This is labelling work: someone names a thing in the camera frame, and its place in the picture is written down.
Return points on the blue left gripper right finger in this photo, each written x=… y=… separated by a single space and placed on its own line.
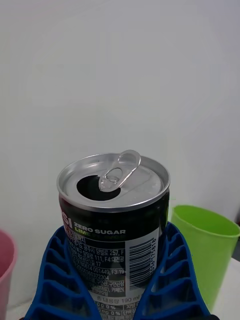
x=175 y=287

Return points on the black drink can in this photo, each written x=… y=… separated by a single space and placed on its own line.
x=112 y=250

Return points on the green plastic bin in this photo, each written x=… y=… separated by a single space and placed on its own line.
x=212 y=257

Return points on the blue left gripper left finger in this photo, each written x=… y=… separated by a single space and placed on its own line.
x=57 y=287

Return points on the pink plastic bin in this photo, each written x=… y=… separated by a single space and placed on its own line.
x=6 y=270

